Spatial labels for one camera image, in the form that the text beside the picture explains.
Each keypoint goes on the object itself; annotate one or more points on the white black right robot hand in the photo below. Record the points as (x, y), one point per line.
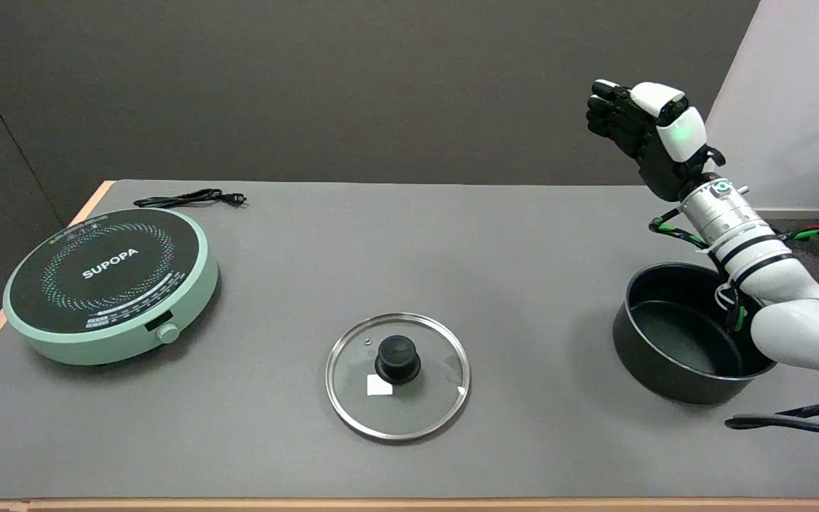
(665, 167)

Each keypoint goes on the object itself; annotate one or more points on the green round induction cooker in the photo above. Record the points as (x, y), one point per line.
(107, 281)

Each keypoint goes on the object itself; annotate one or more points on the glass pot lid black knob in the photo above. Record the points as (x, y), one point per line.
(409, 409)

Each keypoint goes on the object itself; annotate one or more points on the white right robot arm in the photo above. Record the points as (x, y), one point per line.
(793, 327)

